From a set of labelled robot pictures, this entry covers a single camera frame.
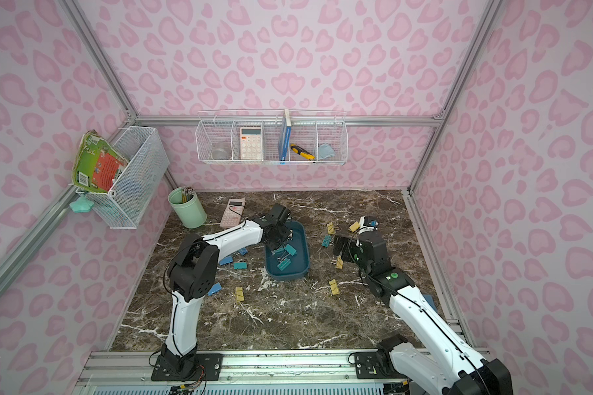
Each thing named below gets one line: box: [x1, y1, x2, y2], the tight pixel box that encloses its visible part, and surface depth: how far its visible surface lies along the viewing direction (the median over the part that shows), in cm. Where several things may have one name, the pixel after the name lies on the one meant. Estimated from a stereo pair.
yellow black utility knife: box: [289, 144, 316, 162], surface depth 98 cm
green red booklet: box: [71, 130, 129, 193], surface depth 73 cm
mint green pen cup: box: [168, 185, 208, 229], surface depth 103 cm
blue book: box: [278, 108, 293, 165], surface depth 89 cm
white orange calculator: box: [239, 126, 262, 160], surface depth 96 cm
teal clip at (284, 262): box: [276, 254, 292, 271], surface depth 97 cm
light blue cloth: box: [317, 143, 336, 160], surface depth 102 cm
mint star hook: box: [69, 194, 94, 214], surface depth 64 cm
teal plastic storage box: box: [265, 220, 310, 281], surface depth 98 cm
